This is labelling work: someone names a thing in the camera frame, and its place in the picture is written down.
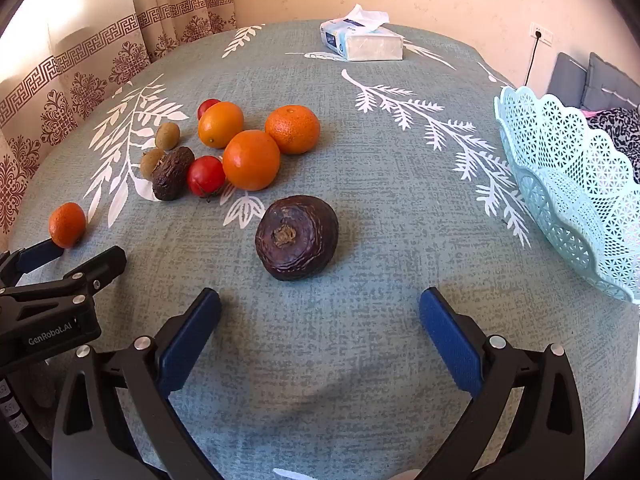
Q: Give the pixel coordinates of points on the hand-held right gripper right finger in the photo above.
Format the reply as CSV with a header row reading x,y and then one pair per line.
x,y
450,340

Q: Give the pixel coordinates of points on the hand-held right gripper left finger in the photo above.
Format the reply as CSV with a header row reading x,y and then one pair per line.
x,y
190,340

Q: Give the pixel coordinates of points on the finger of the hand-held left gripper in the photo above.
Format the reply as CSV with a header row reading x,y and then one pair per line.
x,y
95,267
42,255

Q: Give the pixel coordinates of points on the small tangerine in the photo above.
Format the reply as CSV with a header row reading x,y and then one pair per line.
x,y
67,225

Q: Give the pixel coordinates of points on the brown kiwi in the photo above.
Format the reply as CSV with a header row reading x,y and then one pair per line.
x,y
149,162
167,136

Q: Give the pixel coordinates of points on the small dark avocado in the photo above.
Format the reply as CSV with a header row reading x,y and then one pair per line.
x,y
172,175

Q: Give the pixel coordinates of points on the red tomato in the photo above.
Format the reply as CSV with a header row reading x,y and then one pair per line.
x,y
205,107
206,175

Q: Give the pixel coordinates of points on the large dark avocado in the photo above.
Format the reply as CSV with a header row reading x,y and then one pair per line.
x,y
297,237

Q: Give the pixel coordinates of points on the smooth orange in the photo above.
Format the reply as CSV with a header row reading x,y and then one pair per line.
x,y
220,125
251,161

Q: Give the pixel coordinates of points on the light blue plastic basket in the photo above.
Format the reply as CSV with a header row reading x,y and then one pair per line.
x,y
565,185

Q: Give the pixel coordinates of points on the bumpy mandarin orange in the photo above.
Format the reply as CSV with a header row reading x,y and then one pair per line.
x,y
294,129

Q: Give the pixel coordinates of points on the leaf print grey tablecloth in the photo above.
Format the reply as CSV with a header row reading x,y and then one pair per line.
x,y
360,175

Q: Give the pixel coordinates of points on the beige patterned curtain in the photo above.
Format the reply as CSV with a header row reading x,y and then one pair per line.
x,y
75,60

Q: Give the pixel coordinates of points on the leopard print blanket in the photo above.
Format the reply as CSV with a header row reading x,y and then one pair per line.
x,y
620,127

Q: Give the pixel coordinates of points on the blue grey cushion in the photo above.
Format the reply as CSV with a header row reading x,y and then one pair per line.
x,y
612,82

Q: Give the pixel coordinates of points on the tissue pack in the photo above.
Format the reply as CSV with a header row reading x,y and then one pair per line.
x,y
370,42

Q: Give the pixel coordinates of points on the white wall socket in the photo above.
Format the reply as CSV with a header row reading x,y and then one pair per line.
x,y
543,35

